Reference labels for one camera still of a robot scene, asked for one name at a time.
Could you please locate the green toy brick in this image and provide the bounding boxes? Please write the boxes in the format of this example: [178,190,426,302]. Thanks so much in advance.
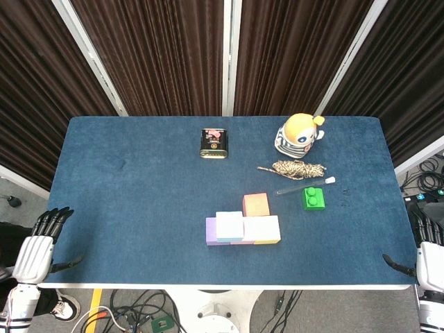
[302,186,327,212]

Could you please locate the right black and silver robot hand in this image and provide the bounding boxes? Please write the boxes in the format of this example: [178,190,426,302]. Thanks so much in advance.
[382,204,444,292]

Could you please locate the orange-red cube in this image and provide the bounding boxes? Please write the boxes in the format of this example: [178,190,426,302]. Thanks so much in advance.
[242,192,271,218]

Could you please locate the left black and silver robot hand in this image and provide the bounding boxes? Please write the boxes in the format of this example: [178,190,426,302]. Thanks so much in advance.
[12,207,84,284]

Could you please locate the clear pipette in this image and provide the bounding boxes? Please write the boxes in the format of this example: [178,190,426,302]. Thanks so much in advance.
[276,176,336,196]

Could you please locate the black chair caster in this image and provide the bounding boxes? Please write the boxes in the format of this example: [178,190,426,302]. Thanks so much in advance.
[0,194,22,208]

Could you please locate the gold black tin can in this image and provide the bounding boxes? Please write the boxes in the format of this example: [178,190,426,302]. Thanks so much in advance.
[198,128,230,160]

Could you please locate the blue table cloth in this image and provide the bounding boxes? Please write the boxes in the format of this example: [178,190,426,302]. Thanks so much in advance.
[36,116,417,287]

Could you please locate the light blue cube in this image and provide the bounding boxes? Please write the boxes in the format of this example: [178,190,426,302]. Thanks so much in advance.
[215,210,245,243]

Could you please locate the yellow striped plush toy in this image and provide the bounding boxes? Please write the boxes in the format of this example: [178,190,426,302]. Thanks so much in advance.
[274,113,326,160]

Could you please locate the black hanging cable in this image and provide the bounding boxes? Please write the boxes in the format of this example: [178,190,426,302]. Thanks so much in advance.
[258,289,303,333]

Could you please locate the white partition base rail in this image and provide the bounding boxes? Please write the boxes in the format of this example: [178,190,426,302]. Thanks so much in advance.
[394,134,444,177]
[0,164,51,201]

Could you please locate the yellow floor tape strip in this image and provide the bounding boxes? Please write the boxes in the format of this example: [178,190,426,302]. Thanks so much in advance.
[80,289,104,333]

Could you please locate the purple cube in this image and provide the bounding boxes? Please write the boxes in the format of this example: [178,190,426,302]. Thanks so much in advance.
[205,217,232,247]

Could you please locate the black coiled floor cables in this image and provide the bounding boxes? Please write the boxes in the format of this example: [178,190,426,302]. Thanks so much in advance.
[401,151,444,195]

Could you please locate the coiled tan braided rope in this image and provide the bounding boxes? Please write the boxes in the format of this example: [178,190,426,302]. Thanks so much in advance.
[257,159,327,180]

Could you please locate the person in dark clothing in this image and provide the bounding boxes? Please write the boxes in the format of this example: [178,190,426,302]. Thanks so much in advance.
[0,221,39,278]

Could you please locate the white partition frame post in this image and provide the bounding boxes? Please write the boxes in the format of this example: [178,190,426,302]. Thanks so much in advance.
[221,0,243,117]
[314,0,389,117]
[51,0,129,117]

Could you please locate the green electronics box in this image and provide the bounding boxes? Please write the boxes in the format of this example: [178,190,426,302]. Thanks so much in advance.
[150,316,173,333]

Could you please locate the black and white sneaker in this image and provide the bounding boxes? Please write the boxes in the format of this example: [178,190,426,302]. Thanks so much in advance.
[50,290,82,322]

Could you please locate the yellow cube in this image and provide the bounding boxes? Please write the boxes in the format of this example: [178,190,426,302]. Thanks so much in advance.
[253,215,282,246]

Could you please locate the pink cube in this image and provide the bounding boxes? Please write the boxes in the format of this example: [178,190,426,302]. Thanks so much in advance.
[230,216,257,246]

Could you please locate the tangled floor cables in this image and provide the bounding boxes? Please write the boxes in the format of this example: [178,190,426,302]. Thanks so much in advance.
[74,289,187,333]

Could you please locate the dark brown pleated curtain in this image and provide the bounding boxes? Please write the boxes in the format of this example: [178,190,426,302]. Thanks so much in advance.
[71,0,225,117]
[323,0,444,168]
[233,0,375,117]
[0,0,119,191]

